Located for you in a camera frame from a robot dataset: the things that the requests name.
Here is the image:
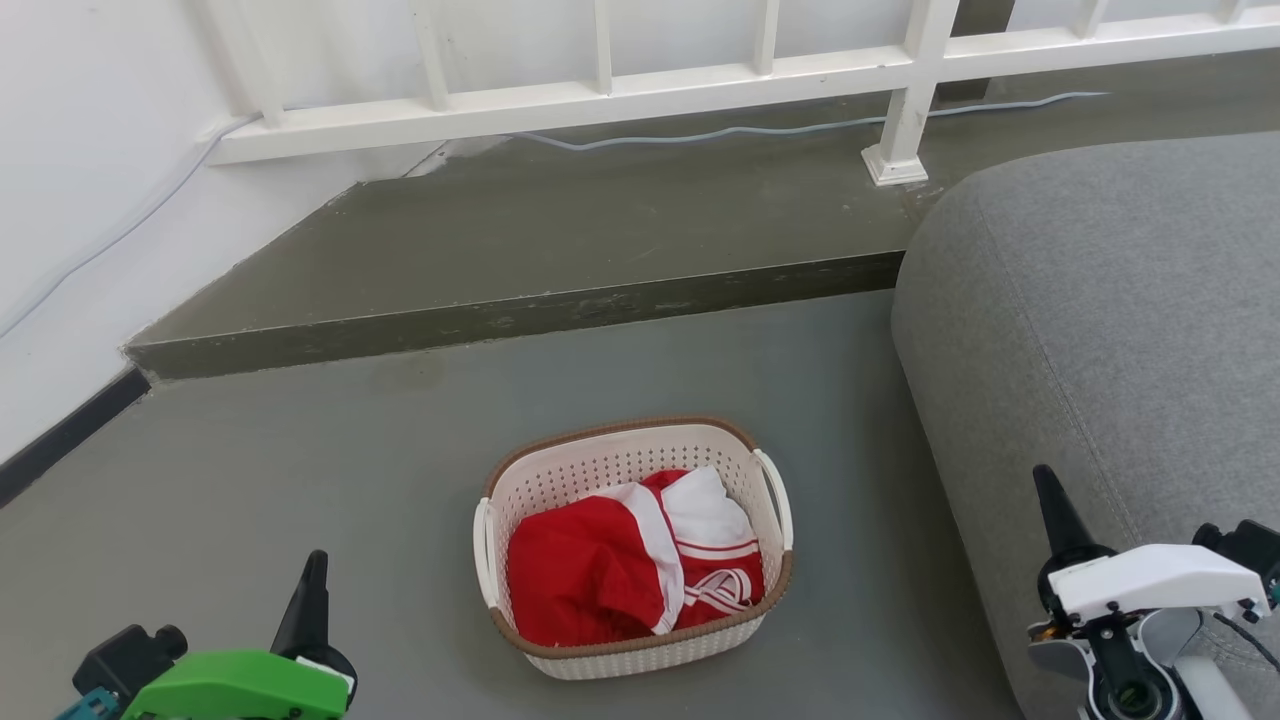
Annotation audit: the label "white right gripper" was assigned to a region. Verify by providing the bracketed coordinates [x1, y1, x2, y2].
[1032, 464, 1271, 625]

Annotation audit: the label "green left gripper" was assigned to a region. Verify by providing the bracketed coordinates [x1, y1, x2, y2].
[120, 549, 359, 720]

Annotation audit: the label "cream perforated plastic laundry basket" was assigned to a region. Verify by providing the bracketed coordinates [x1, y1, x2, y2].
[473, 416, 795, 681]

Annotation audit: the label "grey fabric sofa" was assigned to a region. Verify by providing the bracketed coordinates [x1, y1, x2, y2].
[890, 130, 1280, 720]

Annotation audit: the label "red shorts with white band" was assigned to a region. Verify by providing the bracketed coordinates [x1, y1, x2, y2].
[507, 484, 687, 647]

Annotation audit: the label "black baseboard strip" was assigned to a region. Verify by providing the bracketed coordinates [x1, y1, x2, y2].
[0, 367, 152, 508]

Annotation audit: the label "white red striped garment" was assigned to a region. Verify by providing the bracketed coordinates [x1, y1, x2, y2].
[640, 465, 766, 631]

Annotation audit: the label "white metal railing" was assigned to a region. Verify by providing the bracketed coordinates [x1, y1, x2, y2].
[190, 0, 1280, 188]

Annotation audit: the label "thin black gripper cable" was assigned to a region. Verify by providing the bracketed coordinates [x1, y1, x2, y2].
[1212, 610, 1280, 673]

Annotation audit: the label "thin pale blue cable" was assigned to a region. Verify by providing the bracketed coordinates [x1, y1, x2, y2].
[0, 90, 1109, 341]

